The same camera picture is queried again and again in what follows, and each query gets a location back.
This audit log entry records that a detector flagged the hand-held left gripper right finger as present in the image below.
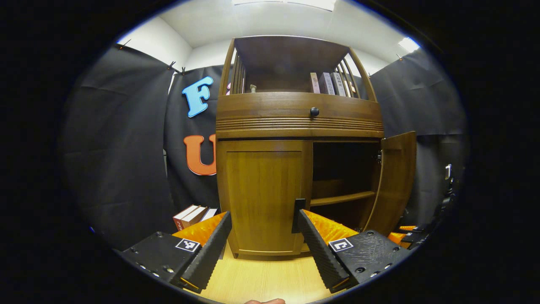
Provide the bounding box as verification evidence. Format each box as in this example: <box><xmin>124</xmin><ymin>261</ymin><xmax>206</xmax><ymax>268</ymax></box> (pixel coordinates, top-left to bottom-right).
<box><xmin>297</xmin><ymin>209</ymin><xmax>412</xmax><ymax>294</ymax></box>

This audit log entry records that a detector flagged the small ceiling light panel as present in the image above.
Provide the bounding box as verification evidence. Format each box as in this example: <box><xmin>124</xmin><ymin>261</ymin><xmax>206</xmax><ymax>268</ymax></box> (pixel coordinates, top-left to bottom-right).
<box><xmin>399</xmin><ymin>37</ymin><xmax>420</xmax><ymax>53</ymax></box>

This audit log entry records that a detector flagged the black backdrop cloth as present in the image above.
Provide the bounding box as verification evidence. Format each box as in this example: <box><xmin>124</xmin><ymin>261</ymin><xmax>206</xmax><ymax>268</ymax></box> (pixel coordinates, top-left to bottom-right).
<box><xmin>59</xmin><ymin>43</ymin><xmax>469</xmax><ymax>252</ymax></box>

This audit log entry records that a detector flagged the red cover book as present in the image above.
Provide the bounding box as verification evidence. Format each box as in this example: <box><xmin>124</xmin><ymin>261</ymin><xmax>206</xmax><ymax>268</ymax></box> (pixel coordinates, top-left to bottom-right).
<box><xmin>173</xmin><ymin>205</ymin><xmax>200</xmax><ymax>231</ymax></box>

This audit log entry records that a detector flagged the white book with dark print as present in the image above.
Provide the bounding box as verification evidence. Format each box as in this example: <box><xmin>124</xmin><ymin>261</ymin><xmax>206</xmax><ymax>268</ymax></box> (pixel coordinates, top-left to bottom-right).
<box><xmin>330</xmin><ymin>72</ymin><xmax>346</xmax><ymax>97</ymax></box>

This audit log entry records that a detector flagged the wooden double-door shoe cabinet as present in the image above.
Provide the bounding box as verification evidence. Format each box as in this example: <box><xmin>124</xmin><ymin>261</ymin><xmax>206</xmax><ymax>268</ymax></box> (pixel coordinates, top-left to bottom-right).
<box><xmin>215</xmin><ymin>35</ymin><xmax>384</xmax><ymax>259</ymax></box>

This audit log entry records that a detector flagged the wooden inner cabinet shelf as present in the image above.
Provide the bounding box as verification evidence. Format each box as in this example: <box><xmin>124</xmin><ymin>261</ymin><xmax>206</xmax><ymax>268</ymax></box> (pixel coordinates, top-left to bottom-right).
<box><xmin>310</xmin><ymin>191</ymin><xmax>376</xmax><ymax>207</ymax></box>

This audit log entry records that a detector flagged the wooden cabinet door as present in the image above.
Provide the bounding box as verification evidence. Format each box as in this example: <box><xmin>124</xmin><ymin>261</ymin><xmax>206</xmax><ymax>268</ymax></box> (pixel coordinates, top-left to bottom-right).
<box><xmin>217</xmin><ymin>140</ymin><xmax>313</xmax><ymax>257</ymax></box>
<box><xmin>364</xmin><ymin>131</ymin><xmax>417</xmax><ymax>237</ymax></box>

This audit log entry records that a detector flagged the large ceiling light panel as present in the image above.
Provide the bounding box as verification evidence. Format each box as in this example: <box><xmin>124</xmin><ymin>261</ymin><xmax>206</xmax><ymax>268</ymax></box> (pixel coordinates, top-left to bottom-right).
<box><xmin>232</xmin><ymin>0</ymin><xmax>337</xmax><ymax>11</ymax></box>

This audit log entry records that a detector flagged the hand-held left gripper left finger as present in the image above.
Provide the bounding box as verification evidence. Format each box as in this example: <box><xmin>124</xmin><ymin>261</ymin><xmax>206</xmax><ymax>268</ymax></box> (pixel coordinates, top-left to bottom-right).
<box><xmin>120</xmin><ymin>211</ymin><xmax>232</xmax><ymax>294</ymax></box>

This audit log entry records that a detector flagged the brown cover book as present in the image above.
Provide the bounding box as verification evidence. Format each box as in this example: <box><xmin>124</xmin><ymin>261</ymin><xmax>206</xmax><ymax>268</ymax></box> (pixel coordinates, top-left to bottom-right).
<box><xmin>181</xmin><ymin>206</ymin><xmax>209</xmax><ymax>228</ymax></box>

